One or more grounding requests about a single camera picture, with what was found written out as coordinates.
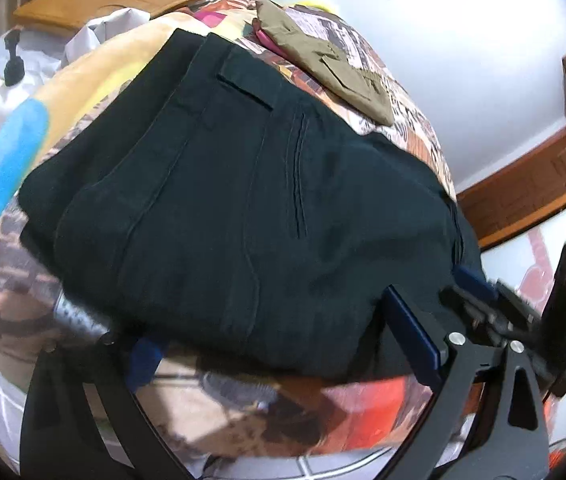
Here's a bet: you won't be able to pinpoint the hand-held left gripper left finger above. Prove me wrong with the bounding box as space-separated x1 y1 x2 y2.
20 332 189 480

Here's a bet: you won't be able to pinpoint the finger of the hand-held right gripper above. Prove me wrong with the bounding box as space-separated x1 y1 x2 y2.
455 265 496 301

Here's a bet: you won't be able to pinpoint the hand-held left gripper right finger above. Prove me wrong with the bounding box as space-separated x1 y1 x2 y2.
383 285 548 480

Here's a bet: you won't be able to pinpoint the black pants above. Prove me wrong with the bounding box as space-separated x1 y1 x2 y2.
17 27 484 381

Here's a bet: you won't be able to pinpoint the olive green pants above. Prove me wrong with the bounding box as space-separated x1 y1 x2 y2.
252 0 396 128

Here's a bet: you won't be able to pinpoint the printed blanket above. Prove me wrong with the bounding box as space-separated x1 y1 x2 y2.
0 0 488 476

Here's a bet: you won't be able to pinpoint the white pump bottle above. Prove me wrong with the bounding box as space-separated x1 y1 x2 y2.
0 29 39 126

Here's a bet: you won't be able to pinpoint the pink cloth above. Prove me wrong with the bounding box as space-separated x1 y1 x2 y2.
257 30 289 58

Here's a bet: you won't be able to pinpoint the white crumpled cloth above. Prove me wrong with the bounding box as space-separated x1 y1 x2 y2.
66 6 151 66

